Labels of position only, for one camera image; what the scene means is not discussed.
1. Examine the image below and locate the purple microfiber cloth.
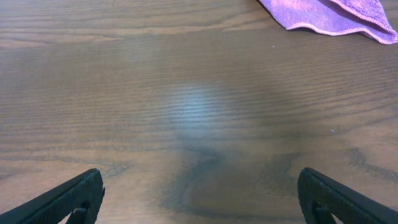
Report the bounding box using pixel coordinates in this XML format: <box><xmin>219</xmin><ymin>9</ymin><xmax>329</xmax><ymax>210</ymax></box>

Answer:
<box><xmin>260</xmin><ymin>0</ymin><xmax>397</xmax><ymax>45</ymax></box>

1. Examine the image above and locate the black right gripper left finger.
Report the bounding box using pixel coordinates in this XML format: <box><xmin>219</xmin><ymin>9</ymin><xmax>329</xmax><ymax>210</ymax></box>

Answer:
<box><xmin>1</xmin><ymin>169</ymin><xmax>105</xmax><ymax>224</ymax></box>

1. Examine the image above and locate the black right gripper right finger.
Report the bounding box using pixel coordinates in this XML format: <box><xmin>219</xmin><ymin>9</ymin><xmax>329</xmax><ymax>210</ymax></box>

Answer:
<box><xmin>297</xmin><ymin>167</ymin><xmax>397</xmax><ymax>224</ymax></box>

